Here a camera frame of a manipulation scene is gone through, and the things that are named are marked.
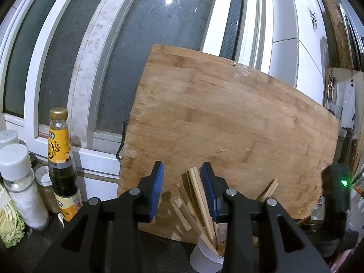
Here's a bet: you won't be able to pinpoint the halved green cabbage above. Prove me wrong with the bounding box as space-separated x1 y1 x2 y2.
0 182 26 248

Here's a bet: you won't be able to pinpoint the metal hanging hook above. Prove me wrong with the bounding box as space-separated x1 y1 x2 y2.
326 76 336 111

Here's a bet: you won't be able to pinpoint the translucent plastic cup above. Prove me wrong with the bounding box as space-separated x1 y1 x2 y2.
190 223 228 273

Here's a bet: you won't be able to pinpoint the small glass seasoning jar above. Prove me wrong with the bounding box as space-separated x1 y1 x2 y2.
35 165 61 214

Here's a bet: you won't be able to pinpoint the white window frame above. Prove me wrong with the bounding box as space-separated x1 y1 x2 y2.
0 0 270 182

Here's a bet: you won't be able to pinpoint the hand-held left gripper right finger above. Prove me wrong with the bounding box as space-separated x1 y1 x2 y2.
200 162 332 273

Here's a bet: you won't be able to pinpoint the wooden cutting board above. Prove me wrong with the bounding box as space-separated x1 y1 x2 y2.
117 44 340 243

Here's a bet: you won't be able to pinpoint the glass salt jar white lid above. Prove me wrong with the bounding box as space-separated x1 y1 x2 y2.
0 144 50 232

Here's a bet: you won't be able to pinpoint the steel cleaver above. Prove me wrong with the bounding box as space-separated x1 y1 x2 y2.
337 81 356 128

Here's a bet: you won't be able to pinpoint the dark sauce bottle yellow label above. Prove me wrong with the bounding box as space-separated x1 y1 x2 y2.
48 107 83 222

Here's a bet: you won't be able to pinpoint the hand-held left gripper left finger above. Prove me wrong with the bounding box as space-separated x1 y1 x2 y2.
33 161 165 273

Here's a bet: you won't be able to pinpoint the clear plastic bottle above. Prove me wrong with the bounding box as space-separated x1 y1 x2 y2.
311 195 326 221

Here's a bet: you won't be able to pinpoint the bunch of wooden chopsticks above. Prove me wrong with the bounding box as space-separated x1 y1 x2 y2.
171 166 279 258

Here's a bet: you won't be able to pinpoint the brown vertical pipe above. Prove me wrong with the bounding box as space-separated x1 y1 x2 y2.
310 0 354 70

